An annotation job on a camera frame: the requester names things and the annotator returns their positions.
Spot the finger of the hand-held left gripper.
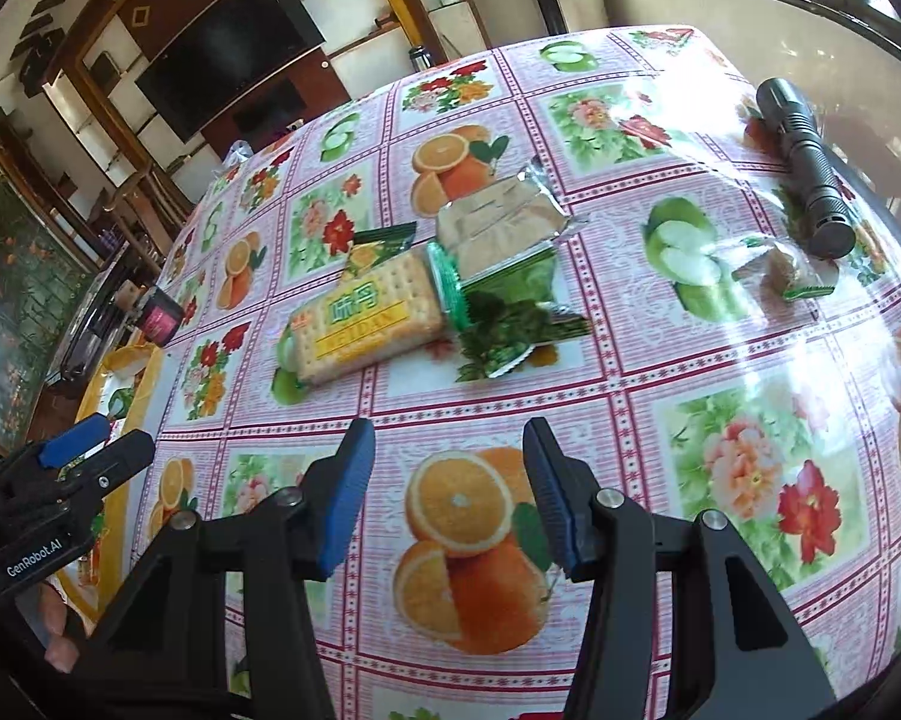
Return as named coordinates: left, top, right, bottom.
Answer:
left=59, top=430, right=158, bottom=502
left=37, top=412, right=114, bottom=467

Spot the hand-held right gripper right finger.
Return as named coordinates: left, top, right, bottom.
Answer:
left=523, top=417, right=836, bottom=720

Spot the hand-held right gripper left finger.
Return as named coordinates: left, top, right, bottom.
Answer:
left=68, top=418, right=378, bottom=720

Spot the white tray with yellow rim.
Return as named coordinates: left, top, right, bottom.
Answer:
left=49, top=345, right=168, bottom=623

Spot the person's left hand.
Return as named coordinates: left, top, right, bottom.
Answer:
left=34, top=585, right=86, bottom=672

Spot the orange snack packet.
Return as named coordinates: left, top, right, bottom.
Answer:
left=76, top=532, right=104, bottom=590

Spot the dark metal rack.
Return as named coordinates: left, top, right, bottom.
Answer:
left=61, top=270, right=140, bottom=383

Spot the fruit and flower print tablecloth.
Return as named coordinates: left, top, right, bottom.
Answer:
left=131, top=24, right=901, bottom=720

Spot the dark jar with pink label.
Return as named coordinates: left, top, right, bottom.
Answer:
left=137, top=286, right=185, bottom=346

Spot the framed landscape painting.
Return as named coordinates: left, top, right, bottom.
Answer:
left=0, top=127, right=95, bottom=451

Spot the green leafy print packet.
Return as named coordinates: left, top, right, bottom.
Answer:
left=454, top=289, right=596, bottom=383

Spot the yellow-green cracker packet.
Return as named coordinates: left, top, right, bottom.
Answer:
left=277, top=251, right=452, bottom=387

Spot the green packet with yellow label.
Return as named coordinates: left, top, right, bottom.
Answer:
left=344, top=221, right=420, bottom=278

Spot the wooden chair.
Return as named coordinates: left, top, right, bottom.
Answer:
left=106, top=165, right=193, bottom=241

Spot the silver foil snack packet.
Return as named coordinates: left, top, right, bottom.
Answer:
left=427, top=165, right=590, bottom=331

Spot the small clear-wrapped candy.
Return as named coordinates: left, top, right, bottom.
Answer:
left=731, top=236, right=842, bottom=301

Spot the black television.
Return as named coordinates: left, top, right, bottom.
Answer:
left=136, top=0, right=326, bottom=143

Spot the black flashlight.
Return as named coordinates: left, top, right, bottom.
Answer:
left=754, top=77, right=858, bottom=260

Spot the dark wall decoration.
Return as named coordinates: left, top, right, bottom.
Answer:
left=8, top=0, right=80, bottom=95

